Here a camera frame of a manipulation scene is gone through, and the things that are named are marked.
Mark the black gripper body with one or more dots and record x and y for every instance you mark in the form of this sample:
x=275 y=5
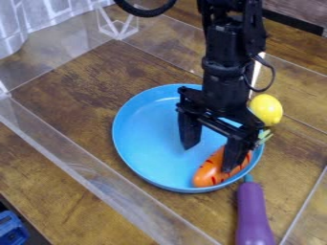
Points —
x=219 y=103

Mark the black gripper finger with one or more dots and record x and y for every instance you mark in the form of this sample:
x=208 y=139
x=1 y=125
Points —
x=236 y=148
x=190 y=130

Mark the orange toy carrot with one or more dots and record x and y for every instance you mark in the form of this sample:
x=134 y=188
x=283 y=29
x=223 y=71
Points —
x=210 y=174

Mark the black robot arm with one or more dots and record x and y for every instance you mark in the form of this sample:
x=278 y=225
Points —
x=235 y=38

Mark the blue round plate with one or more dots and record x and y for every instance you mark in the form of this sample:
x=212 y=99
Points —
x=146 y=139

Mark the yellow toy lemon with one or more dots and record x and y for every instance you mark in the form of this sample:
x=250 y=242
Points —
x=267 y=108

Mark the purple toy eggplant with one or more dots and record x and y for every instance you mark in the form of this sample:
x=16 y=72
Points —
x=252 y=230

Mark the dark baseboard strip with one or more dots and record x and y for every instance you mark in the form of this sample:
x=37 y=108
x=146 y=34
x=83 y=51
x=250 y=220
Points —
x=292 y=22

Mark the white gridded curtain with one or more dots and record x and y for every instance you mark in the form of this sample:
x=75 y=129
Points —
x=27 y=16

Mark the blue object at corner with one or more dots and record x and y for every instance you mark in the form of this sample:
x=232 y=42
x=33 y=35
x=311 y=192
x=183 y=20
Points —
x=13 y=233

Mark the clear acrylic enclosure wall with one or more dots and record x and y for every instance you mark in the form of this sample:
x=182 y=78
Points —
x=63 y=86

